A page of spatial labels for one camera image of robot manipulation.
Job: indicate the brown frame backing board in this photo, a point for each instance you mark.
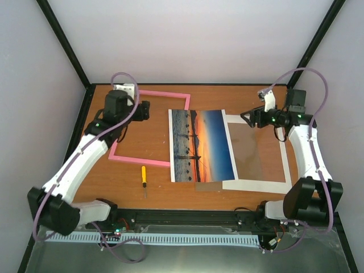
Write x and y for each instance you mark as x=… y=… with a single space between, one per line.
x=245 y=151

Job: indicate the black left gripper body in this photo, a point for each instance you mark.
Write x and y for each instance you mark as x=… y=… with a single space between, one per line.
x=141 y=114

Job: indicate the light blue slotted cable duct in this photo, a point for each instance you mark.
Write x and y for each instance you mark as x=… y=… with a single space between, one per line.
x=159 y=239

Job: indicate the white photo mat board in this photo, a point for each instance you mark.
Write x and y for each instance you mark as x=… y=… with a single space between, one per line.
x=274 y=162

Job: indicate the black left corner post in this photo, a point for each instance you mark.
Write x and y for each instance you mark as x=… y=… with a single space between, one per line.
x=63 y=40

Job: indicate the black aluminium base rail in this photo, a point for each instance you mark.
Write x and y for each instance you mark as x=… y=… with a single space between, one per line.
x=240 y=219

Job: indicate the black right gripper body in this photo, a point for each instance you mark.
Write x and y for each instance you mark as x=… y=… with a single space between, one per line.
x=264 y=122

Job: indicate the yellow handled screwdriver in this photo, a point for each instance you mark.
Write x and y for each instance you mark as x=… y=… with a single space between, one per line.
x=144 y=180

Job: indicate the sunset photo print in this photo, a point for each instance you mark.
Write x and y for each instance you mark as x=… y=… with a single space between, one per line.
x=200 y=147

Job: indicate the black right corner post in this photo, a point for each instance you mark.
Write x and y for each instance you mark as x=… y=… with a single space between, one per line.
x=323 y=28

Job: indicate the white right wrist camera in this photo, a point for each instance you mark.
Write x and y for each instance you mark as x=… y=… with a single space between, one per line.
x=267 y=96

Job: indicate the black corner post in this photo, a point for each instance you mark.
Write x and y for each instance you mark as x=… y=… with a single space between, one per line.
x=63 y=40
x=323 y=28

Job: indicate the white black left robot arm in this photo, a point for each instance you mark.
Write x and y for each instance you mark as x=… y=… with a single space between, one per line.
x=52 y=205

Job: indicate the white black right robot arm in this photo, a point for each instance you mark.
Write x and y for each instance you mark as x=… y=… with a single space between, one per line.
x=315 y=196

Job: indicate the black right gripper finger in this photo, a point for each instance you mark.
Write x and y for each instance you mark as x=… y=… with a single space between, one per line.
x=249 y=119
x=249 y=113

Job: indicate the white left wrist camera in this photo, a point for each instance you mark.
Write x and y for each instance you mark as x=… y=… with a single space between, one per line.
x=128 y=88

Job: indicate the pink picture frame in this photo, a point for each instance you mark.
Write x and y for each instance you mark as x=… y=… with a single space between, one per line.
x=149 y=162

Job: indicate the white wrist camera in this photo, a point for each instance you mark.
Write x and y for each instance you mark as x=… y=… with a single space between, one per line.
x=128 y=88
x=267 y=96

